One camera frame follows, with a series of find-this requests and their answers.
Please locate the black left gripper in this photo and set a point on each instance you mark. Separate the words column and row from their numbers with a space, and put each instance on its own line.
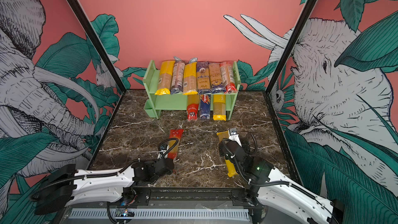
column 155, row 162

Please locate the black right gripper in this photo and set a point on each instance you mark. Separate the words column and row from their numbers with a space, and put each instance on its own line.
column 221, row 151

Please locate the yellow pastatime spaghetti bag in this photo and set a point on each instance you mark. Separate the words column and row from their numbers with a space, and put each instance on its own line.
column 219, row 107

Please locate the blue barilla spaghetti box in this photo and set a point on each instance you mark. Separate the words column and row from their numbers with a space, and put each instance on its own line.
column 205, row 107

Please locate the red spaghetti bag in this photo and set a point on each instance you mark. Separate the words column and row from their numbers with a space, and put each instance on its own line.
column 193, row 106
column 175, row 136

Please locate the blue-ended chinese label spaghetti bag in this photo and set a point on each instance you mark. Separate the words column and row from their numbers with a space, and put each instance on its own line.
column 216, row 82

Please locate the yellow-top spaghetti bag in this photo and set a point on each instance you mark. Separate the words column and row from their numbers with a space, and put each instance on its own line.
column 190, row 79

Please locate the red-ended spaghetti bag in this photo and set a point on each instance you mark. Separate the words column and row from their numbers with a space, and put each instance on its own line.
column 227, row 74

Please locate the ankara blue yellow spaghetti bag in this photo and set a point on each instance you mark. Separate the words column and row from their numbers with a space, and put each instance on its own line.
column 203, row 78

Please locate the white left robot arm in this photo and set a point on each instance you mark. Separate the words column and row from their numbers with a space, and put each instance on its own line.
column 69, row 186

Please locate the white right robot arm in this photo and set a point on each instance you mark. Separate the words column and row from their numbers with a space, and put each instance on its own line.
column 318, row 211

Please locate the green two-tier shelf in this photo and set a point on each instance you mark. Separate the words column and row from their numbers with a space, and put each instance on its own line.
column 178, row 102

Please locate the green plastic side bin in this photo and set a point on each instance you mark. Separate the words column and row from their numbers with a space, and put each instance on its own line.
column 150, row 110

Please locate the white vented strip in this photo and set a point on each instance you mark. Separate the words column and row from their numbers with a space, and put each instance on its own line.
column 160, row 213

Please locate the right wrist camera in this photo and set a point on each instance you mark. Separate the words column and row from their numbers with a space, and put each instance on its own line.
column 234, row 136

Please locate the black right corner post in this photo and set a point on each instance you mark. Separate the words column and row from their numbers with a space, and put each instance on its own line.
column 301, row 22

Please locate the black corner post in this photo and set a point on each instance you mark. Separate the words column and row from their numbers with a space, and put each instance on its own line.
column 98, row 46
column 301, row 22

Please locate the black left corner post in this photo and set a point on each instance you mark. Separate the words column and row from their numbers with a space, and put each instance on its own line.
column 98, row 46

